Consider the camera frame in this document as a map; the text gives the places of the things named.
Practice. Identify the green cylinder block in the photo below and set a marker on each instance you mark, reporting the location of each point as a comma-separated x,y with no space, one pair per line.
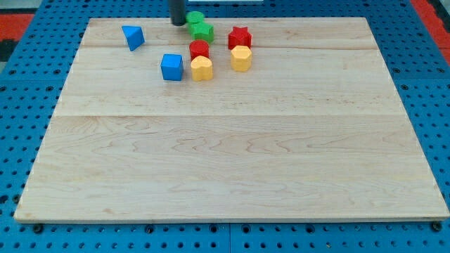
194,17

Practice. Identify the yellow heart block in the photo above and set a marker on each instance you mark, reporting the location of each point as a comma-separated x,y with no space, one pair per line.
201,69

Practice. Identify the yellow hexagon block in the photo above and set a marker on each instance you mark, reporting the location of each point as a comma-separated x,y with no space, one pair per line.
241,58

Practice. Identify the blue cube block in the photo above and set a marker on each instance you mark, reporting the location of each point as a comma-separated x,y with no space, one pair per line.
172,67

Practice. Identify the red cylinder block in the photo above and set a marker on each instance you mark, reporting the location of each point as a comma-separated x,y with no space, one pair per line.
199,47

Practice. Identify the wooden board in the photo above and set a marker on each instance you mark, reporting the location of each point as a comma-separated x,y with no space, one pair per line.
314,131

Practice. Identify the red star block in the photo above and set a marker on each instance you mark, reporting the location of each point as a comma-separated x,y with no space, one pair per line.
239,36

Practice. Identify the green star block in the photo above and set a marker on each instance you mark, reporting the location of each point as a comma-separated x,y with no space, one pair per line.
202,31

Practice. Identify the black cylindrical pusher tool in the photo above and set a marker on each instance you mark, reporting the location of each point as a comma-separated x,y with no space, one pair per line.
177,12

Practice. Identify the blue triangle block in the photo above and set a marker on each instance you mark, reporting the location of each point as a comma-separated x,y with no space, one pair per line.
134,36

